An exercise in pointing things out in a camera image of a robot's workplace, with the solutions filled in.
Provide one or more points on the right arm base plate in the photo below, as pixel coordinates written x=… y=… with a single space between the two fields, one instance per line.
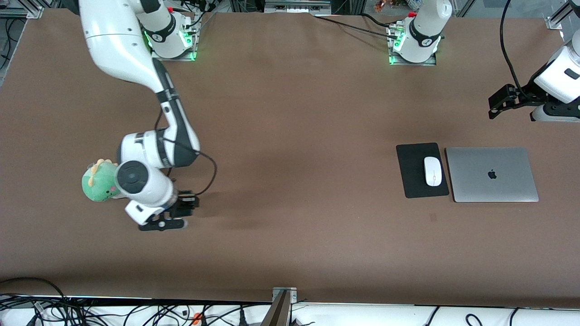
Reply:
x=192 y=43

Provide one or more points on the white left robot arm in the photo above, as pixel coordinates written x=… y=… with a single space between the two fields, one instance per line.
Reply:
x=423 y=27

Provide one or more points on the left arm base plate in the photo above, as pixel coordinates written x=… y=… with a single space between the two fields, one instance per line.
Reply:
x=393 y=54

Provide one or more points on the silver closed laptop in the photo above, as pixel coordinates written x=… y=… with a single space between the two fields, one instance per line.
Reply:
x=491 y=174

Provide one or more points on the white computer mouse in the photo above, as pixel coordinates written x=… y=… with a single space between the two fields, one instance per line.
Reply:
x=432 y=171

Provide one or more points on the green dinosaur plush toy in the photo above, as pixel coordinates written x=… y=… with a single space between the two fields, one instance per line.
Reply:
x=97 y=181

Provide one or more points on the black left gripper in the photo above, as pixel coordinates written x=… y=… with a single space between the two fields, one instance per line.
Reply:
x=524 y=95

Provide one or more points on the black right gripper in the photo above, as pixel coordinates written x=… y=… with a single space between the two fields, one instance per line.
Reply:
x=184 y=204

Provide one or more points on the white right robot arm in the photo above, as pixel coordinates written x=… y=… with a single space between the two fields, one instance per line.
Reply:
x=136 y=179

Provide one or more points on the aluminium corner frame profile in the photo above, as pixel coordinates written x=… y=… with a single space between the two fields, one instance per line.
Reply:
x=559 y=16

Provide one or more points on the black mouse pad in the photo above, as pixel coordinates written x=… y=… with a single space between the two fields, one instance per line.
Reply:
x=412 y=174

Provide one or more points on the aluminium table edge bracket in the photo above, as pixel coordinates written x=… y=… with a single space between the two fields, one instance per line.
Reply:
x=281 y=305

